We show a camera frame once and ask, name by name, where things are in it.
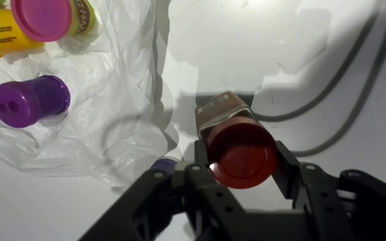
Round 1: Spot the red lid spice jar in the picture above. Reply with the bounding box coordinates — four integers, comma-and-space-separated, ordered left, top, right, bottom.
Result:
196, 91, 280, 190

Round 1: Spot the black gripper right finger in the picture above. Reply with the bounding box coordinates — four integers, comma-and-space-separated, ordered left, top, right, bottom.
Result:
274, 140, 386, 241

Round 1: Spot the purple plastic cylinder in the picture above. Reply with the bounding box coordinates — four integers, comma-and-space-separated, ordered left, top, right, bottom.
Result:
0, 73, 73, 129

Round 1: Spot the white plastic bag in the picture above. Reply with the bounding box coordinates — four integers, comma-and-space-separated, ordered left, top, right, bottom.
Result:
0, 0, 182, 184

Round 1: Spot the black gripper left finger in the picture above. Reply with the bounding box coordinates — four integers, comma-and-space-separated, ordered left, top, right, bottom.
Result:
78, 139, 248, 241

